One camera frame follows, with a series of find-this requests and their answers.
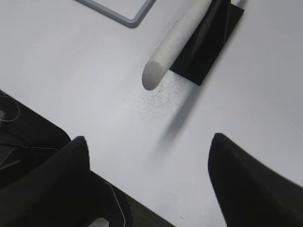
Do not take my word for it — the white grey-rimmed cutting board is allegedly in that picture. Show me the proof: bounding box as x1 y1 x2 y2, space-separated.
77 0 156 28

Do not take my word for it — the black knife stand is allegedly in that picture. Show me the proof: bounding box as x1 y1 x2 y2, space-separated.
170 0 244 86

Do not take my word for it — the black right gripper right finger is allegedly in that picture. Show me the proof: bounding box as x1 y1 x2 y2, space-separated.
208 133 303 227

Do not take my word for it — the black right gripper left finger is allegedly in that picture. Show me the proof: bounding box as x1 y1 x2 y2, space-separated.
0 136 109 227

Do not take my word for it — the thin white wire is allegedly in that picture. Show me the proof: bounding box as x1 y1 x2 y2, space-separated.
0 94 126 227

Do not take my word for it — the white-handled kitchen knife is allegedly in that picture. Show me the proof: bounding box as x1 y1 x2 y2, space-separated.
142 0 248 91

